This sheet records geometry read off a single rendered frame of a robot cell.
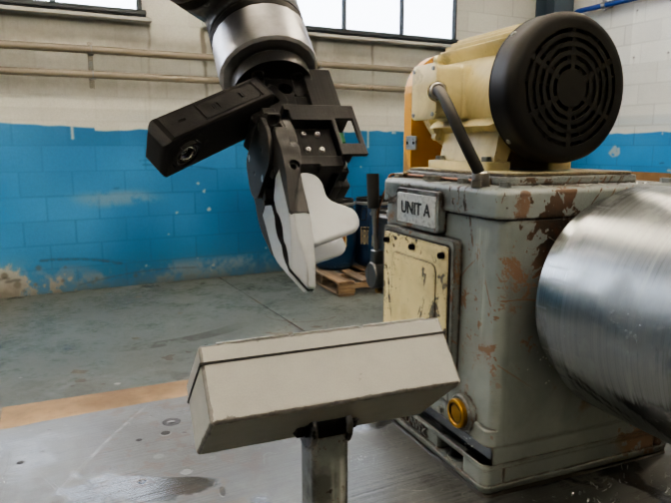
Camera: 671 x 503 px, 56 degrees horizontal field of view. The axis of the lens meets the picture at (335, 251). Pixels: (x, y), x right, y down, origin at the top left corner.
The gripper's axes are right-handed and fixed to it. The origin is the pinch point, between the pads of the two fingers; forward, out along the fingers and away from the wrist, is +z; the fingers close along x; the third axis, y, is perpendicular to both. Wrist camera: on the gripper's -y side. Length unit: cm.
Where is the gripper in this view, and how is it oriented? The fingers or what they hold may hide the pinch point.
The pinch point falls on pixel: (297, 275)
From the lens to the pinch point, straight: 46.8
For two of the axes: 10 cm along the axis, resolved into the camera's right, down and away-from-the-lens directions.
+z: 2.5, 8.6, -4.5
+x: -2.9, 5.1, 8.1
